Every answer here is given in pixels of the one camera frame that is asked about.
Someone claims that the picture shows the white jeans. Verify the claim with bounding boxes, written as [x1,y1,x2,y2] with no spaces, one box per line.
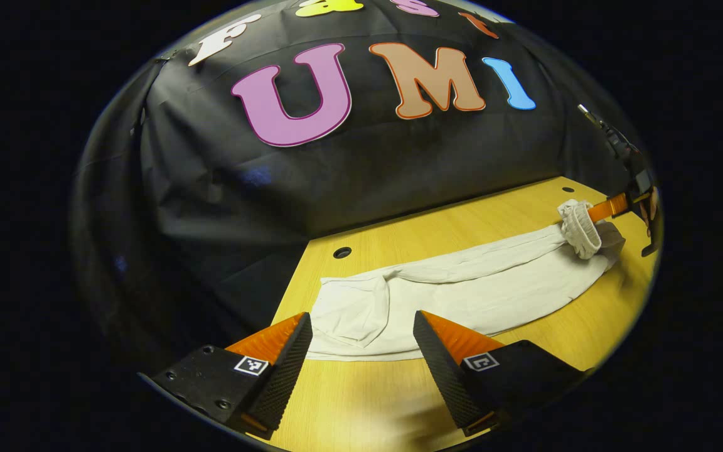
[306,199,626,362]

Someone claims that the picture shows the black backdrop cloth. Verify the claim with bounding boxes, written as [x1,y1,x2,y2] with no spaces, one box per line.
[73,0,651,368]

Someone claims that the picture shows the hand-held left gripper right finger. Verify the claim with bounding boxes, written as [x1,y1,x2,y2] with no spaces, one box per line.
[412,309,588,438]

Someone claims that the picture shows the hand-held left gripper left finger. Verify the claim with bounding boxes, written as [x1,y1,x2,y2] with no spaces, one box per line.
[139,311,314,440]

